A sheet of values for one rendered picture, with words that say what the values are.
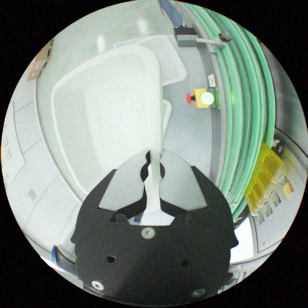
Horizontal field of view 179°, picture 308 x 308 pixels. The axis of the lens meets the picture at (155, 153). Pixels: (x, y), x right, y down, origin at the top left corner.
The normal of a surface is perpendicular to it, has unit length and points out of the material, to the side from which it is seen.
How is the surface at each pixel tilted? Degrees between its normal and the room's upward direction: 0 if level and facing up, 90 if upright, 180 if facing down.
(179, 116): 0
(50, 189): 90
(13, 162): 89
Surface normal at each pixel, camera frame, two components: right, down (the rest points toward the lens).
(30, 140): 0.97, -0.09
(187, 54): -0.17, 0.51
